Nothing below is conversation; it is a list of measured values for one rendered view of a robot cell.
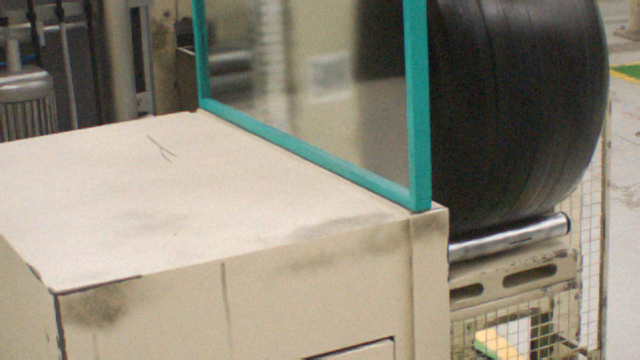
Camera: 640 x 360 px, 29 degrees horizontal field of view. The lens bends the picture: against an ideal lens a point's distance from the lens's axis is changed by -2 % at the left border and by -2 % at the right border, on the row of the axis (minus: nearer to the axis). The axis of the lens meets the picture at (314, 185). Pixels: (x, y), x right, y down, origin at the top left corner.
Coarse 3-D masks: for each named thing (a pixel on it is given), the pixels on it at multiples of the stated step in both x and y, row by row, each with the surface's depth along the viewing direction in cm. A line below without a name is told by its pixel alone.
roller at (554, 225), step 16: (512, 224) 224; (528, 224) 225; (544, 224) 226; (560, 224) 227; (464, 240) 219; (480, 240) 220; (496, 240) 221; (512, 240) 223; (528, 240) 224; (544, 240) 227; (464, 256) 219; (480, 256) 221
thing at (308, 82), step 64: (192, 0) 166; (256, 0) 149; (320, 0) 134; (384, 0) 122; (256, 64) 152; (320, 64) 137; (384, 64) 124; (256, 128) 154; (320, 128) 140; (384, 128) 127; (384, 192) 128
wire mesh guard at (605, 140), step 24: (600, 216) 298; (600, 240) 299; (600, 264) 301; (600, 288) 302; (504, 312) 290; (528, 312) 293; (600, 312) 304; (456, 336) 285; (504, 336) 292; (528, 336) 295; (600, 336) 306
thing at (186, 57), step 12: (180, 48) 250; (192, 48) 252; (180, 60) 250; (192, 60) 244; (180, 72) 251; (192, 72) 245; (180, 84) 252; (192, 84) 246; (180, 96) 253; (192, 96) 247; (180, 108) 254; (192, 108) 248
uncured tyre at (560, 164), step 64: (448, 0) 198; (512, 0) 199; (576, 0) 204; (448, 64) 200; (512, 64) 197; (576, 64) 203; (448, 128) 203; (512, 128) 200; (576, 128) 207; (448, 192) 208; (512, 192) 209
